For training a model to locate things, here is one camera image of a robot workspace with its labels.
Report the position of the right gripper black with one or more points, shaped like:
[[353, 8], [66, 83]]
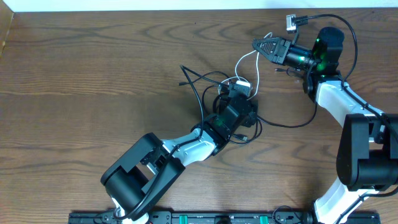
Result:
[[280, 51]]

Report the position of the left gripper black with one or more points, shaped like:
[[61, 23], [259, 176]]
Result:
[[236, 92]]

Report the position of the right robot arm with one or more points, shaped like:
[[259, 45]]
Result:
[[366, 163]]

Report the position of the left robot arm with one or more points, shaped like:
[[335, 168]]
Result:
[[141, 176]]

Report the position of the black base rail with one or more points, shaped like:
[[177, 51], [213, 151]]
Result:
[[167, 217]]

